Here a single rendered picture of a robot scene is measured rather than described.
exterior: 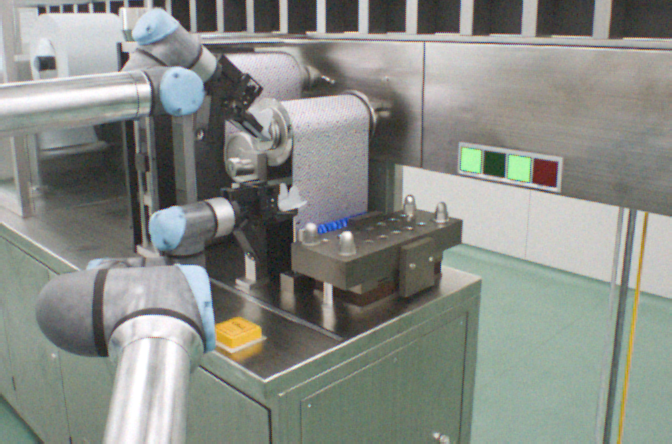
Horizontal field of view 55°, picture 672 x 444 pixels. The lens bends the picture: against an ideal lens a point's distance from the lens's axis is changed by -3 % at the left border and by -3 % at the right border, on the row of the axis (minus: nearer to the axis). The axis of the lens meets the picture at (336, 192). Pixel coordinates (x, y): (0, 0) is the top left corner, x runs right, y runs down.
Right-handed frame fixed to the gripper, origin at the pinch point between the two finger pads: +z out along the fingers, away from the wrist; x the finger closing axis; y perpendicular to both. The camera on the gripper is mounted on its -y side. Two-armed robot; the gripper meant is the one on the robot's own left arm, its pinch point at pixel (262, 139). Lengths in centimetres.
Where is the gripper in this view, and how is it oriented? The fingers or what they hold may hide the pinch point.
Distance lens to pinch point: 139.2
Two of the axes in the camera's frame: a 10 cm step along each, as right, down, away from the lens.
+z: 5.4, 4.9, 6.9
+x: -7.1, -1.8, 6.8
